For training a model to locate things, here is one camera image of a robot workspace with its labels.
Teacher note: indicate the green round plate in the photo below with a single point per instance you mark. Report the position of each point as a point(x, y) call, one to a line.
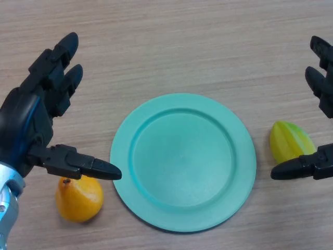
point(182, 161)

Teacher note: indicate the yellow orange pear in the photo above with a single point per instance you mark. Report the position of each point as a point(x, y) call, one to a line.
point(78, 200)

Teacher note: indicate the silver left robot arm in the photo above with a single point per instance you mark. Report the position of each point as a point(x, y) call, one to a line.
point(9, 203)

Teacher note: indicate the yellow green starfruit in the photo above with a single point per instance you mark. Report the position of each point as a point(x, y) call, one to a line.
point(288, 140)

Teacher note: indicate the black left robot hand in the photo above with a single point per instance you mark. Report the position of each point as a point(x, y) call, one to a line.
point(23, 117)

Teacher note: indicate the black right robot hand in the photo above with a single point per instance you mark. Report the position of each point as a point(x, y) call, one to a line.
point(322, 164)

